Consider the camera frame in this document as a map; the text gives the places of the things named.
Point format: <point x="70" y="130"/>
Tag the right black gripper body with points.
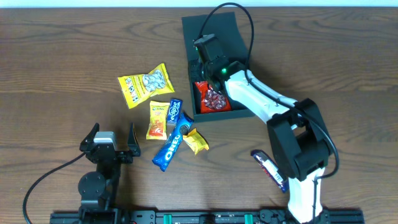
<point x="198" y="73"/>

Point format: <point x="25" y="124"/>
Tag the yellow orange snack packet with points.
<point x="157" y="129"/>

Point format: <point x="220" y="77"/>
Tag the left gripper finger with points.
<point x="91" y="135"/>
<point x="131" y="140"/>

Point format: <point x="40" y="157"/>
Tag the blue Oreo cookie pack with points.
<point x="163" y="158"/>

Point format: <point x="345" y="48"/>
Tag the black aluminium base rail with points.
<point x="152" y="217"/>

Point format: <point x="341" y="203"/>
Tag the dark green open box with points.
<point x="225" y="28"/>

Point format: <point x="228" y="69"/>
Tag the blue Eclipse mint box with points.
<point x="174" y="111"/>

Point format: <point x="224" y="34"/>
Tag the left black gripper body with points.
<point x="111" y="155"/>

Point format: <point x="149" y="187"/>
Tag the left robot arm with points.
<point x="98" y="189"/>

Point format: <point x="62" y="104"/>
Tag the yellow Hacks candy bag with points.
<point x="139" y="88"/>

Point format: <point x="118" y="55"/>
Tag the red Hacks candy bag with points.
<point x="210" y="100"/>

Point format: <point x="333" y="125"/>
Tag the small yellow cracker packet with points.
<point x="196" y="141"/>

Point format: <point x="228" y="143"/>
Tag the dark blue chocolate bar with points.
<point x="271" y="169"/>

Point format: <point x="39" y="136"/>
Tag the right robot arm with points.
<point x="299" y="140"/>

